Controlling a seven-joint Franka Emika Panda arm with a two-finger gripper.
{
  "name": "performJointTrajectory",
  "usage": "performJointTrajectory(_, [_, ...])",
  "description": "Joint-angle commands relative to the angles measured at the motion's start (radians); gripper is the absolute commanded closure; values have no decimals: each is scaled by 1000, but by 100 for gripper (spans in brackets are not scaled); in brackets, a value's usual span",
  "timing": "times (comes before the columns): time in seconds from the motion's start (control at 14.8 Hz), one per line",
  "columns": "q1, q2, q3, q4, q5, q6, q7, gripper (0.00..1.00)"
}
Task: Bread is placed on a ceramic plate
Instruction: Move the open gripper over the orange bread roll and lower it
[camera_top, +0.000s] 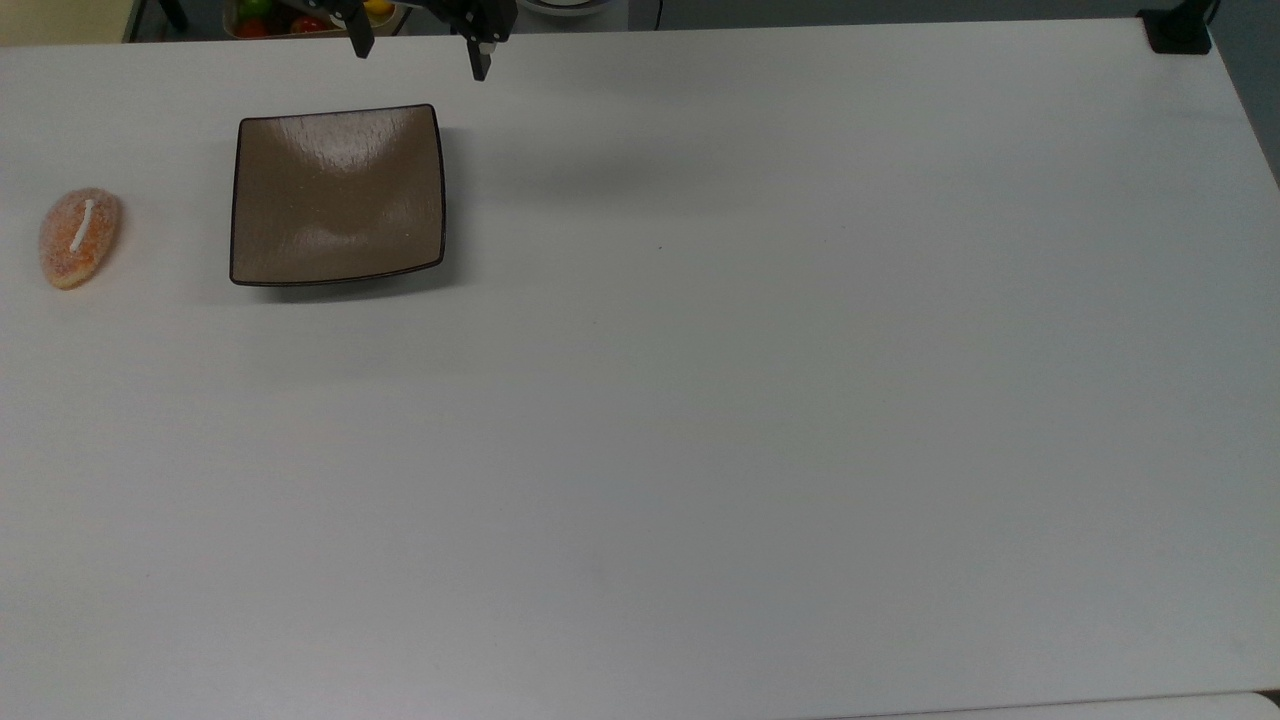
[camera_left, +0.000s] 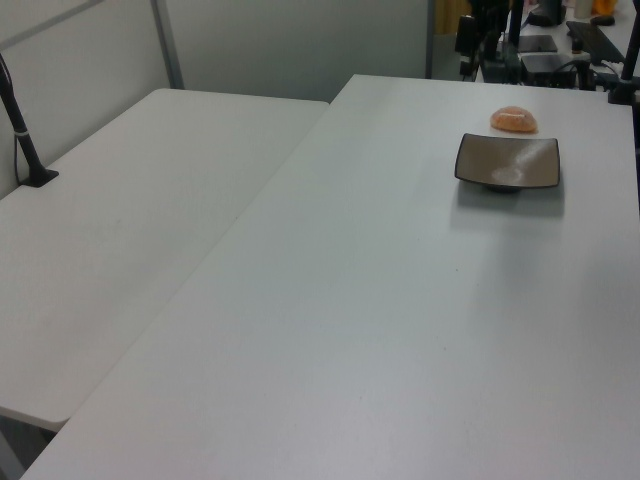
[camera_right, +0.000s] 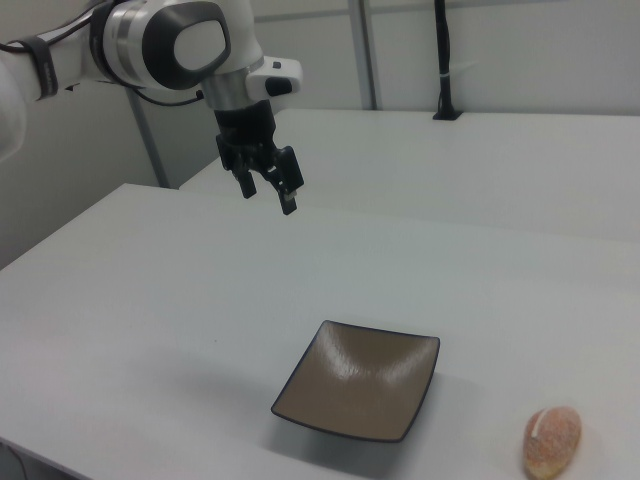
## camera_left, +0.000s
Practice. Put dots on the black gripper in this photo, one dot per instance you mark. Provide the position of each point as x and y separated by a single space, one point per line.
487 12

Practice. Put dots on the orange sugared bread roll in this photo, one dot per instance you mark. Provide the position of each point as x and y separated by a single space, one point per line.
515 121

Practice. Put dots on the square brown ceramic plate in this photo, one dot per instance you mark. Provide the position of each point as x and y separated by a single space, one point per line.
505 160

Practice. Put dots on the black vertical pole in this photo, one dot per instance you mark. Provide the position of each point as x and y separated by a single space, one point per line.
515 22

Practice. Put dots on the dark flat screen device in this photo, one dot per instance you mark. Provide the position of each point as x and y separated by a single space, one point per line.
539 43

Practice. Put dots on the black electronics box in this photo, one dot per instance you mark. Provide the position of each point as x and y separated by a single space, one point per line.
550 70

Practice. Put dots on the white cup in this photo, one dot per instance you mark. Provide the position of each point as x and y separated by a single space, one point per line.
582 7

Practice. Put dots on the black keyboard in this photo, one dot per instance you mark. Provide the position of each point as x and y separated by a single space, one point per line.
595 40

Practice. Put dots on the black computer mouse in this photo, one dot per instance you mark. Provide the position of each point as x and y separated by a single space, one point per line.
603 20

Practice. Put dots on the orange background object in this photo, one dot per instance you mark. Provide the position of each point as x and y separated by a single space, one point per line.
602 6

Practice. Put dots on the black clamp stand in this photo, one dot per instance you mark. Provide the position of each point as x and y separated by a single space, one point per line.
625 80

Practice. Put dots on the grey partition frame post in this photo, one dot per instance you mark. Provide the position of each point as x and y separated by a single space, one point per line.
167 45
430 35

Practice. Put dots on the black camera stand pole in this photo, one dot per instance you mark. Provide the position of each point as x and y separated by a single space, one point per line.
22 135

